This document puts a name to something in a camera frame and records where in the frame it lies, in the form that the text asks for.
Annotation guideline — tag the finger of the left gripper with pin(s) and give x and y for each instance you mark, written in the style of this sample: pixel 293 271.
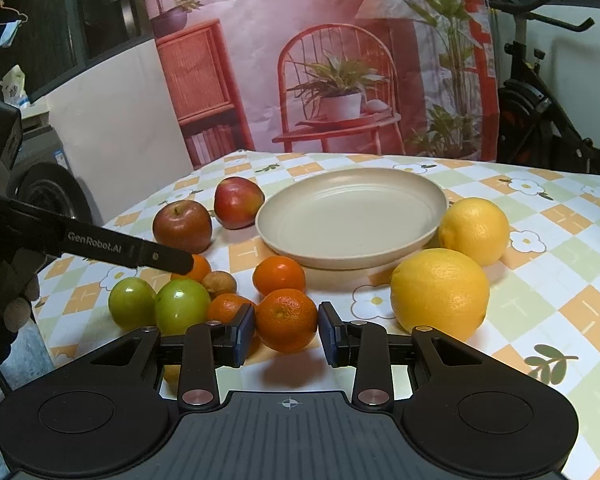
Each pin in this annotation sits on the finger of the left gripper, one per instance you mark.
pixel 139 253

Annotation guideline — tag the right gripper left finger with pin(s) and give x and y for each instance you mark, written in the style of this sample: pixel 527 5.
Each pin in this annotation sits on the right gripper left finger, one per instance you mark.
pixel 206 347

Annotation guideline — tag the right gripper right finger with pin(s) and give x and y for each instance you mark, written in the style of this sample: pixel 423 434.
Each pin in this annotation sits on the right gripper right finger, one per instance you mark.
pixel 364 346

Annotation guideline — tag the green tomato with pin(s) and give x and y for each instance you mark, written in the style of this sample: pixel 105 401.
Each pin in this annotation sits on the green tomato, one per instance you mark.
pixel 181 303
pixel 131 304

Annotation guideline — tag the dark red apple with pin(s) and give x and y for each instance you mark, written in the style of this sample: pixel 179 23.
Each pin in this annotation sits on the dark red apple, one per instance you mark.
pixel 185 225

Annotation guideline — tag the mandarin orange gripper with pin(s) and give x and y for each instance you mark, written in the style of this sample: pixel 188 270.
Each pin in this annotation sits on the mandarin orange gripper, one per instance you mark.
pixel 286 320

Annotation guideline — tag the large yellow lemon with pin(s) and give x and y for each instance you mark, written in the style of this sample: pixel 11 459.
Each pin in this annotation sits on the large yellow lemon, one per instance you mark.
pixel 440 288

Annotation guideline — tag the gloved left hand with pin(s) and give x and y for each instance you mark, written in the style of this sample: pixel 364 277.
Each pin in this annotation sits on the gloved left hand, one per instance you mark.
pixel 19 289

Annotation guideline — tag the brown longan upper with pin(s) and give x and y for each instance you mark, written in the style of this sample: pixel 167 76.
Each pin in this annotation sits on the brown longan upper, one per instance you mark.
pixel 219 283

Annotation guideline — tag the grey washing machine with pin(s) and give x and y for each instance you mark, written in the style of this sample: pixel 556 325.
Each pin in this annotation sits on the grey washing machine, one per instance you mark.
pixel 42 176

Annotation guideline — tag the white panel board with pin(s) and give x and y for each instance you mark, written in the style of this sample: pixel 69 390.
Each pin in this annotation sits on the white panel board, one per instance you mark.
pixel 117 125

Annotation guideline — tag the beige round plate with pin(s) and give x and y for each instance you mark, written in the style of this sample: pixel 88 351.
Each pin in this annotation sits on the beige round plate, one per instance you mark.
pixel 352 219

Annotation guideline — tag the white detergent bag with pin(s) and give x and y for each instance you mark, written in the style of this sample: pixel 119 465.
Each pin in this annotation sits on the white detergent bag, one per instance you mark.
pixel 12 85

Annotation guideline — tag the checkered floral tablecloth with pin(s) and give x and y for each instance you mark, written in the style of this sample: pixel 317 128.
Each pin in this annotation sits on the checkered floral tablecloth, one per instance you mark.
pixel 544 310

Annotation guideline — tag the black exercise bike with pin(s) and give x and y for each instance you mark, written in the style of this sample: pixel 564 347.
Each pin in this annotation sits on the black exercise bike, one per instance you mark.
pixel 535 130

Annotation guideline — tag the pink printed backdrop cloth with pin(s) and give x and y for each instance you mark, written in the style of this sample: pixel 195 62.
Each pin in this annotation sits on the pink printed backdrop cloth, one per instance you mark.
pixel 404 77

